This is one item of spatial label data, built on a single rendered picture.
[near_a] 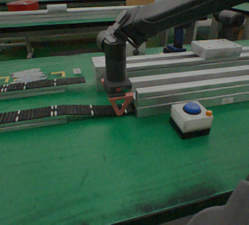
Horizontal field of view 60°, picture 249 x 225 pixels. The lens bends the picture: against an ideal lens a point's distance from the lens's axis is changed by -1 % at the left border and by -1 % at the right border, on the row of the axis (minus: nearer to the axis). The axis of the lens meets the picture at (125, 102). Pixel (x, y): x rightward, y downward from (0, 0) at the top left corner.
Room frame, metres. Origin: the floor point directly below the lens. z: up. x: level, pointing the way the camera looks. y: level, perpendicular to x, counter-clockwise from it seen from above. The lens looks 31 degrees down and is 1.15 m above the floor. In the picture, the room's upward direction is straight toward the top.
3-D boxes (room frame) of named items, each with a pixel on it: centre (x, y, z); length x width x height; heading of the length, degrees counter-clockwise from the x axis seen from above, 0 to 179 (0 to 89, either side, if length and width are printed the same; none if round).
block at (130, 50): (1.00, -0.04, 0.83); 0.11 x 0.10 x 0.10; 11
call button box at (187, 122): (0.48, -0.17, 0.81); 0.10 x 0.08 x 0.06; 15
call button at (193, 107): (0.47, -0.17, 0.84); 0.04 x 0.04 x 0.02
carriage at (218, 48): (0.85, -0.36, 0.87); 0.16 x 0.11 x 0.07; 105
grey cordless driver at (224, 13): (1.07, -0.47, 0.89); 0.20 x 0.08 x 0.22; 17
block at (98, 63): (0.72, 0.07, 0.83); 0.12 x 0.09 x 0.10; 15
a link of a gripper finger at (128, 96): (0.53, 0.02, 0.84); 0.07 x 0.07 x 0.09; 15
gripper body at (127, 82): (0.55, 0.03, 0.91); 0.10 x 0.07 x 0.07; 15
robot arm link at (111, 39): (0.56, 0.03, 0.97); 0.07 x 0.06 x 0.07; 20
